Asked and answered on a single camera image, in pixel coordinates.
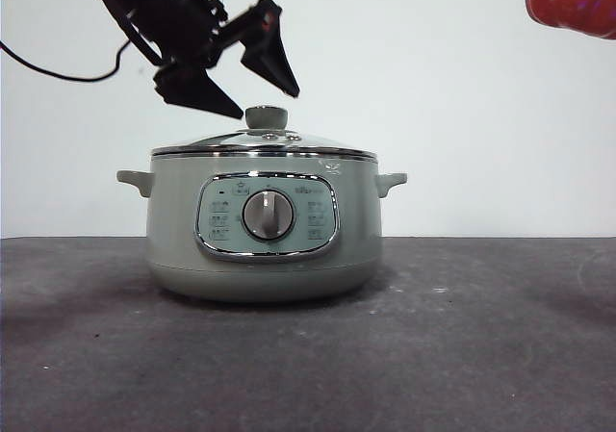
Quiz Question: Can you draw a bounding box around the glass lid with green knob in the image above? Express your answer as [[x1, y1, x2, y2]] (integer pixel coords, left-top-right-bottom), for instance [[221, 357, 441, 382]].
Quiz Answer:
[[149, 106, 377, 159]]

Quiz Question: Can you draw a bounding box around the pale green electric cooking pot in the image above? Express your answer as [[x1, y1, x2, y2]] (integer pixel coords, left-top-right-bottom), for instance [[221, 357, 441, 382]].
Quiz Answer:
[[115, 151, 408, 304]]

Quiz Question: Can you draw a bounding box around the thin black cable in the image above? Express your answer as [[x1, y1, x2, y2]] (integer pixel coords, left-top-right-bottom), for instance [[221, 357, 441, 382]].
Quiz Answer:
[[0, 39, 134, 84]]

